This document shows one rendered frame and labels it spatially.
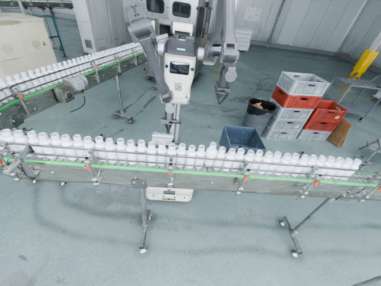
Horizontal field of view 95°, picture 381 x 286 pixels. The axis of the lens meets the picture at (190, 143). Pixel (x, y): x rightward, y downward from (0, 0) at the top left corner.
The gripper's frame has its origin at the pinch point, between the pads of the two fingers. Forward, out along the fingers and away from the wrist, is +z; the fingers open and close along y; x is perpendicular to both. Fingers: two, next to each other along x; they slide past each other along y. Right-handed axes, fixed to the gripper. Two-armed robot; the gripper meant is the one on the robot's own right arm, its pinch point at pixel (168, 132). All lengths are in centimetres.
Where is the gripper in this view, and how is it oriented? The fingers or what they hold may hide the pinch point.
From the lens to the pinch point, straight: 118.7
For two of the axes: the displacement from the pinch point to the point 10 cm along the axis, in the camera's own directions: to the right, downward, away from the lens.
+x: -0.5, -3.4, 9.4
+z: -1.0, 9.4, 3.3
